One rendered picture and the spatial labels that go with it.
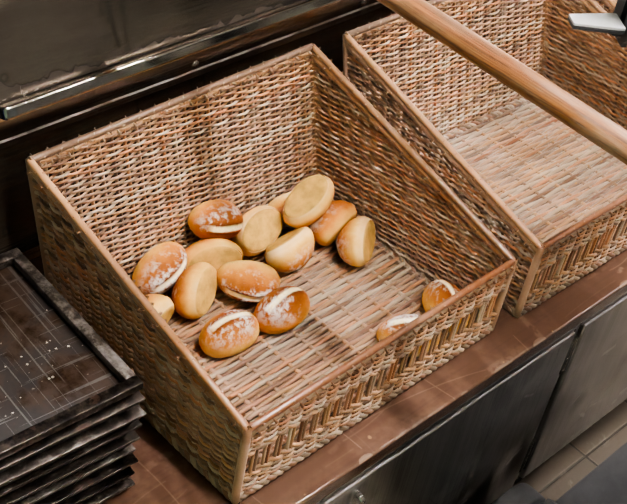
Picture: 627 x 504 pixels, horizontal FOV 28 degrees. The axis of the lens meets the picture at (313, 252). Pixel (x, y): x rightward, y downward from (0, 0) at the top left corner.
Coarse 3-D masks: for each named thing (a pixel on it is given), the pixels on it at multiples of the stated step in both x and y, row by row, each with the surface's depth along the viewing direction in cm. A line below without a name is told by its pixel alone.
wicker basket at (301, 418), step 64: (320, 64) 200; (128, 128) 179; (192, 128) 188; (256, 128) 197; (320, 128) 207; (384, 128) 195; (64, 192) 167; (128, 192) 183; (192, 192) 192; (256, 192) 203; (384, 192) 201; (448, 192) 191; (64, 256) 172; (256, 256) 200; (320, 256) 202; (384, 256) 205; (512, 256) 187; (128, 320) 165; (192, 320) 188; (320, 320) 191; (384, 320) 194; (448, 320) 182; (192, 384) 160; (256, 384) 180; (320, 384) 162; (384, 384) 179; (192, 448) 167; (256, 448) 159
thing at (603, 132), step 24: (384, 0) 146; (408, 0) 144; (432, 24) 142; (456, 24) 142; (456, 48) 141; (480, 48) 139; (504, 72) 137; (528, 72) 136; (528, 96) 136; (552, 96) 134; (576, 120) 133; (600, 120) 132; (600, 144) 132; (624, 144) 130
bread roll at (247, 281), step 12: (228, 264) 189; (240, 264) 188; (252, 264) 189; (264, 264) 190; (228, 276) 188; (240, 276) 188; (252, 276) 188; (264, 276) 188; (276, 276) 190; (228, 288) 188; (240, 288) 188; (252, 288) 188; (264, 288) 188; (276, 288) 190; (240, 300) 189; (252, 300) 189
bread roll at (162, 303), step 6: (150, 294) 182; (156, 294) 182; (150, 300) 180; (156, 300) 180; (162, 300) 181; (168, 300) 182; (156, 306) 179; (162, 306) 180; (168, 306) 181; (168, 312) 181; (168, 318) 184
